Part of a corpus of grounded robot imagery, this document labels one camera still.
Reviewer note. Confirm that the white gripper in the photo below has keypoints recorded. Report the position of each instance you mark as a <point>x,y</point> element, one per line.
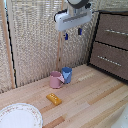
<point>73,18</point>

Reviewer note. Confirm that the dark drawer cabinet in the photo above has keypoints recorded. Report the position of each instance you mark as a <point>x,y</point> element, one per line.
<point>110,43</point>

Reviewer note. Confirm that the woven bamboo screen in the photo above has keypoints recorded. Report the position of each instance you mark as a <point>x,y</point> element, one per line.
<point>40,36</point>

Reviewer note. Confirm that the blue cup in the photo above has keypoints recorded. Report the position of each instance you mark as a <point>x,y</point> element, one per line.
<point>67,74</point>

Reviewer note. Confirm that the pink mug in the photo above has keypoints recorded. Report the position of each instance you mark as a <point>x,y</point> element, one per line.
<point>56,80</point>

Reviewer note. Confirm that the yellow rectangular block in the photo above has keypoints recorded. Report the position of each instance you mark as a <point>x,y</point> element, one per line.
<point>54,99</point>

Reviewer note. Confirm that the white patterned plate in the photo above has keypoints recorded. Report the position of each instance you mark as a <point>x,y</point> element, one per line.
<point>19,116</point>

